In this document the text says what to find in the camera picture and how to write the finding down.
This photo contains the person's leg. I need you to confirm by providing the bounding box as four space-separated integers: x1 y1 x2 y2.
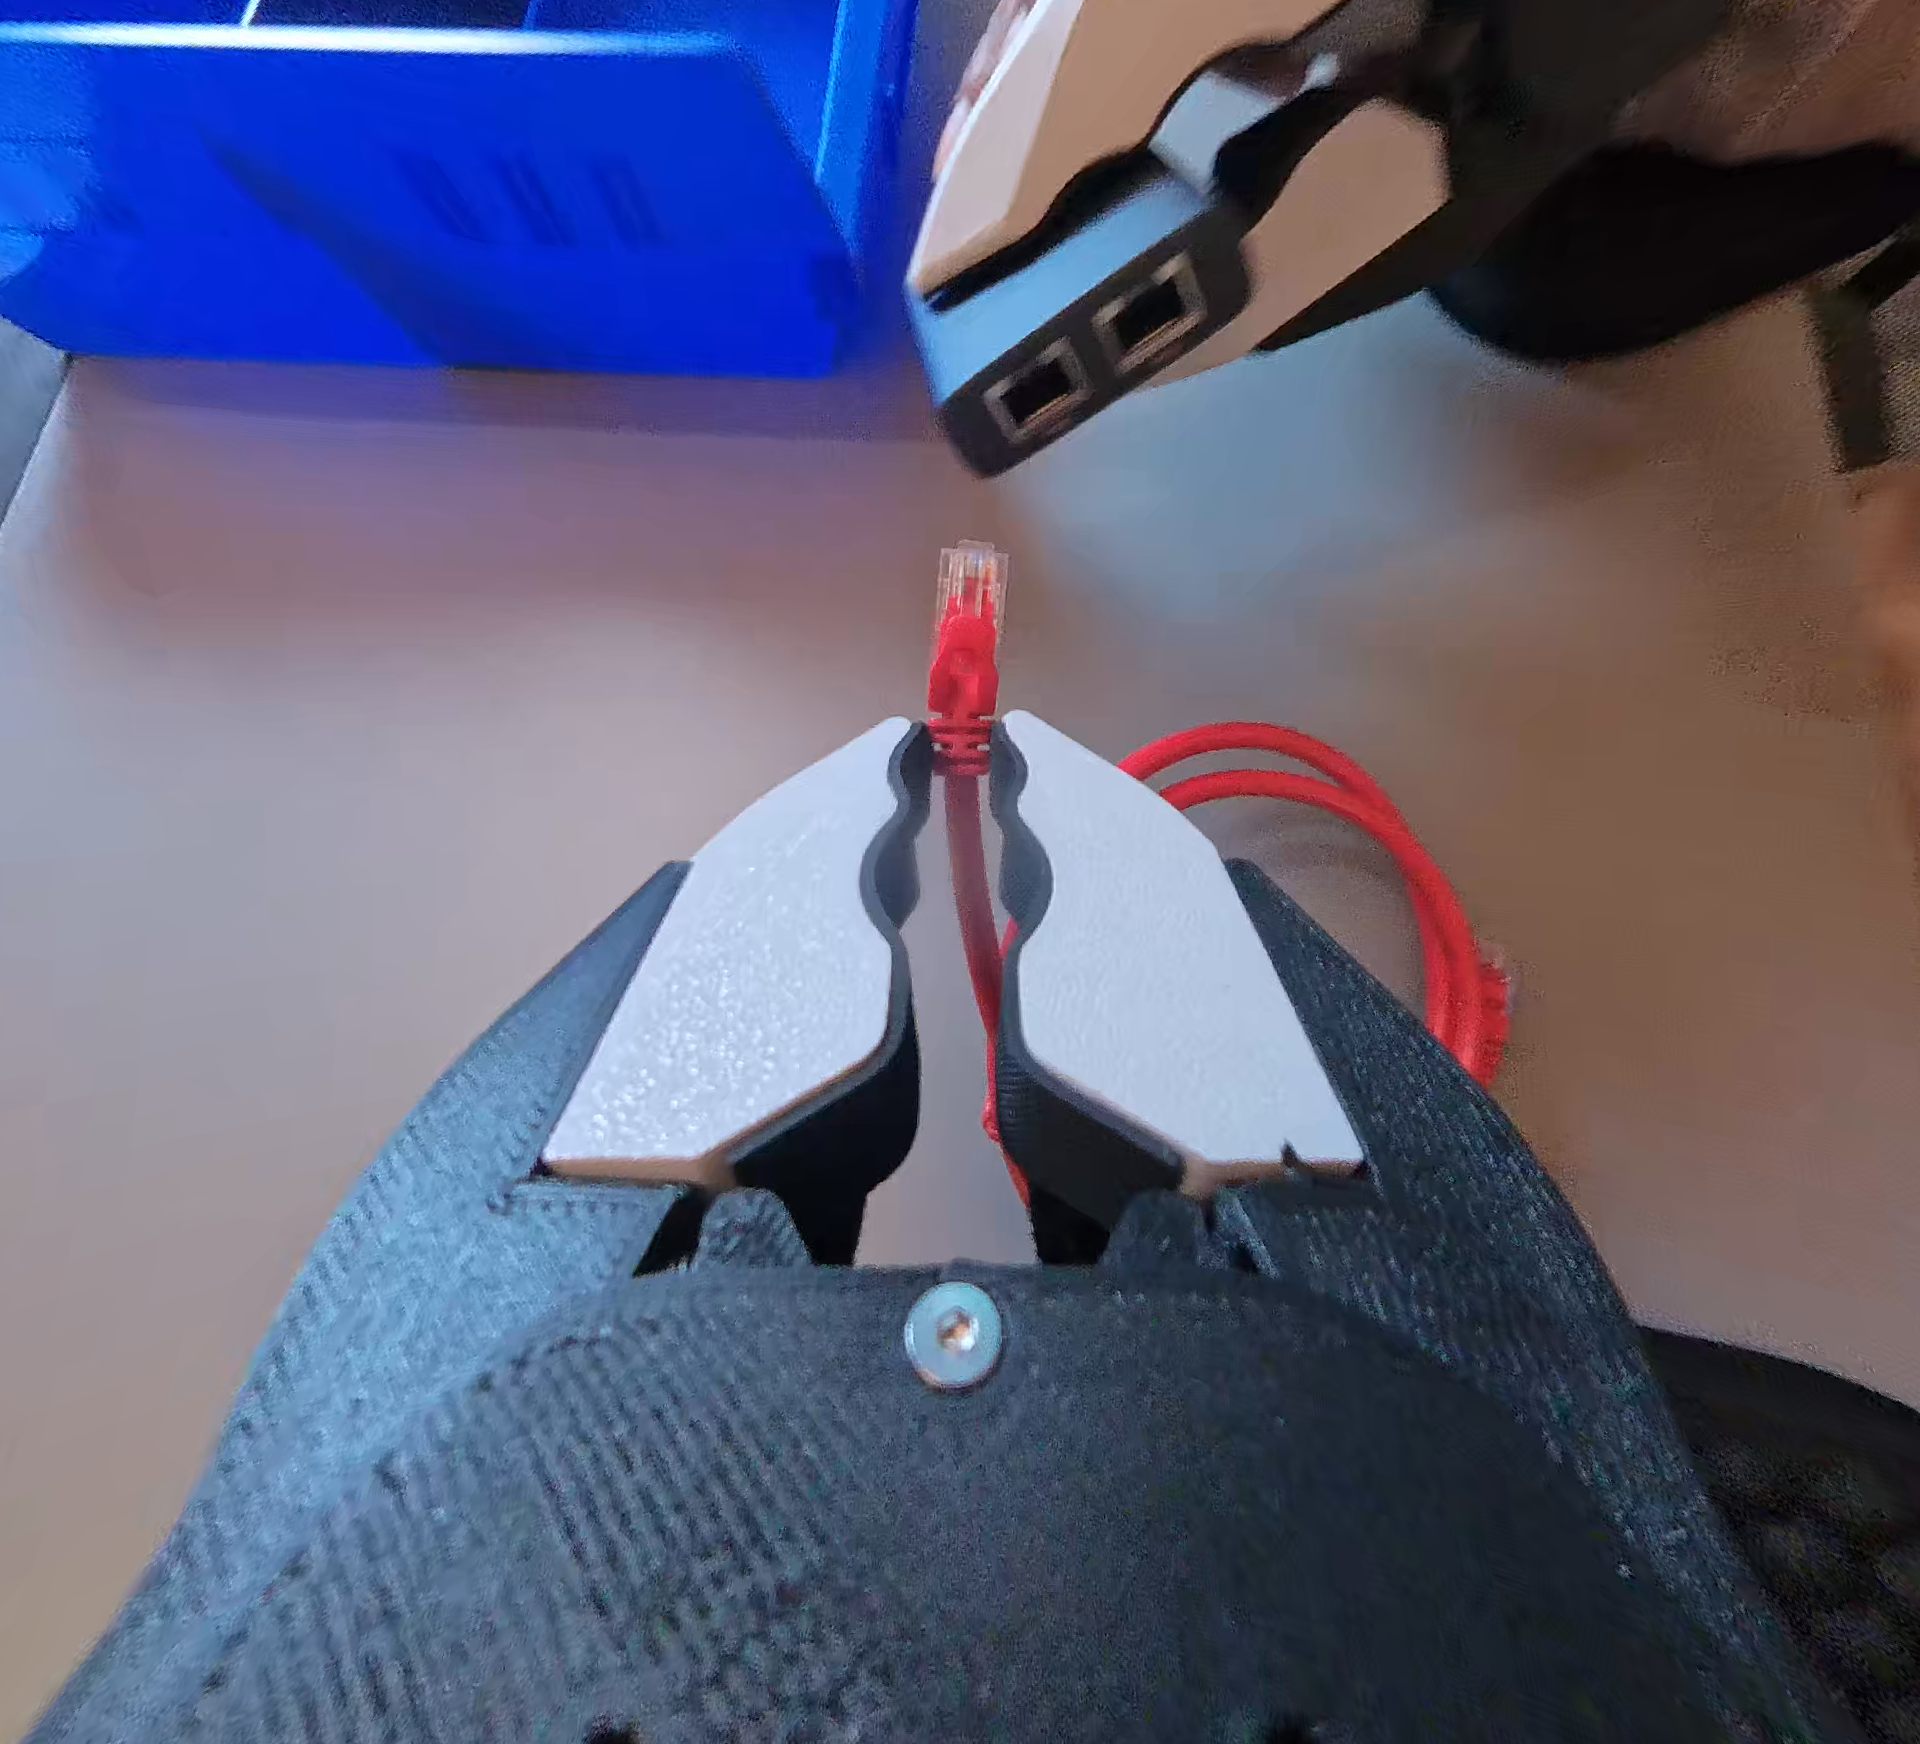
1852 479 1920 733

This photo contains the red ethernet cable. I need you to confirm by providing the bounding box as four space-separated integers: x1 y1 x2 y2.
921 542 1521 1210

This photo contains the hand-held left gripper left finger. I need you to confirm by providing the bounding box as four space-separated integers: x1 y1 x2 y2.
536 716 921 1267

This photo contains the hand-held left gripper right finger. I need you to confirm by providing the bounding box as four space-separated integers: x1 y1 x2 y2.
990 707 1368 1267

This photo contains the blue plastic bin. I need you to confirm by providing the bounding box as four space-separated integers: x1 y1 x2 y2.
0 0 927 376

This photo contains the black network adapter box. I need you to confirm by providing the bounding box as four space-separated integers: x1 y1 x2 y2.
904 71 1309 479

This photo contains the dark cloth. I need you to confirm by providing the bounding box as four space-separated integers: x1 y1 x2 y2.
1641 1324 1920 1744

